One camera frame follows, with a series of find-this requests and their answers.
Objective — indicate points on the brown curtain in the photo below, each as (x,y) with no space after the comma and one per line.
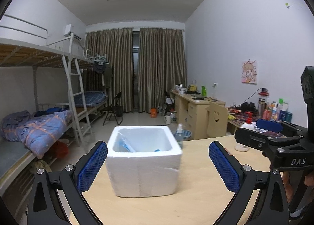
(110,68)
(162,68)

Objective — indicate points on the white pump lotion bottle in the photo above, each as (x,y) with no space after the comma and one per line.
(247,125)

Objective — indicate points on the red bag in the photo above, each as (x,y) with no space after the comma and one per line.
(60,150)

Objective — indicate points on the blue patterned quilt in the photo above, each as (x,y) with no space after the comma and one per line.
(36,129)

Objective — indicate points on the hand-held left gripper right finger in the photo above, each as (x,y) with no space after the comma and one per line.
(224,166)

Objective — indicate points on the red lid thermos bottle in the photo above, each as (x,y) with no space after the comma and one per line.
(263,104)

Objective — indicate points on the row of toiletry bottles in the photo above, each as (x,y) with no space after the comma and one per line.
(279,112)

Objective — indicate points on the green bottle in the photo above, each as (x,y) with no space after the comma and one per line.
(204,91)

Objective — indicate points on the beige cloth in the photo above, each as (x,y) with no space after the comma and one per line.
(40,167)

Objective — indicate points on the desk with patterned cover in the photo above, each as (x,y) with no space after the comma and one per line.
(240,114)

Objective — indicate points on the clear spray bottle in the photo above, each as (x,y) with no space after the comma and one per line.
(179,136)

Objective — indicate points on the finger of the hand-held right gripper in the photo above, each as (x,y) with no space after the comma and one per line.
(268,125)
(250,139)

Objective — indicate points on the white foam box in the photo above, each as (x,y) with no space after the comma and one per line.
(142,173)

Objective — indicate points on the person's right hand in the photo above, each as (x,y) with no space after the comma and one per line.
(287,185)

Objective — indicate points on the yellow box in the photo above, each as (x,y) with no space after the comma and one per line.
(193,87)

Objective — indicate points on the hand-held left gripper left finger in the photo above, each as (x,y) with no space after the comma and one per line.
(90,166)

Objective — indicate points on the black folding chair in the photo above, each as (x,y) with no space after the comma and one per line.
(114,111)

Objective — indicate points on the white metal bunk bed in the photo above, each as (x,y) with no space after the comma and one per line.
(24,54)

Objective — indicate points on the white air conditioner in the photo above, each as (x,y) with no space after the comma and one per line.
(71,31)

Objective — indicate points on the blue waste bin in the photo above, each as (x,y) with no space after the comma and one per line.
(187,134)

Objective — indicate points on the orange bag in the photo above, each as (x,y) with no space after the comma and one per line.
(153,113)

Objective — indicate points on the hanging dark clothes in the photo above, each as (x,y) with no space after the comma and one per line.
(104,73)

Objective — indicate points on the wooden smiley chair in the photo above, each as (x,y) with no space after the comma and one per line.
(217,119)

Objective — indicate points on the blue plaid bedding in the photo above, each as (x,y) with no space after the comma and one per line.
(92,98)

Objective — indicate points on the wooden desk with drawers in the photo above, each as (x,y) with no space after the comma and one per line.
(191,112)

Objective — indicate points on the pink wall poster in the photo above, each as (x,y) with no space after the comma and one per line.
(249,72)

